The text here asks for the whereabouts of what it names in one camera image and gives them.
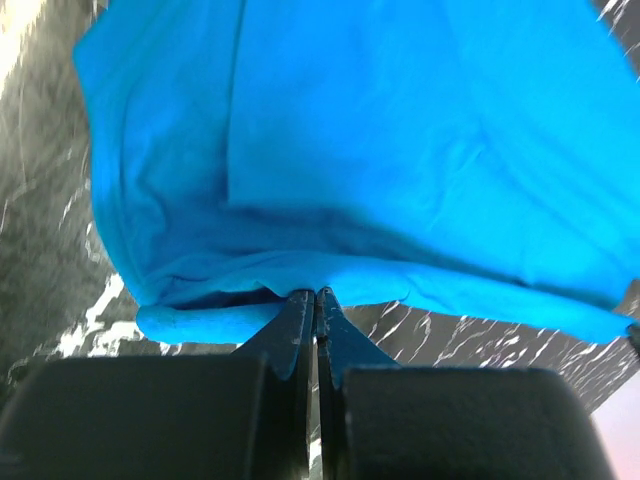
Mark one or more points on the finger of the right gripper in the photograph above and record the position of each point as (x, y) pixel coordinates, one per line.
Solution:
(634, 337)

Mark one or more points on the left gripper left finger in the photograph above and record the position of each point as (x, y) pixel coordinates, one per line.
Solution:
(242, 415)

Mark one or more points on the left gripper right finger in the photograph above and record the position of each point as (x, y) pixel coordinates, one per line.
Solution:
(382, 420)

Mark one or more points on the blue t shirt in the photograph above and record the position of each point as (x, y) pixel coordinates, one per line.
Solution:
(475, 158)

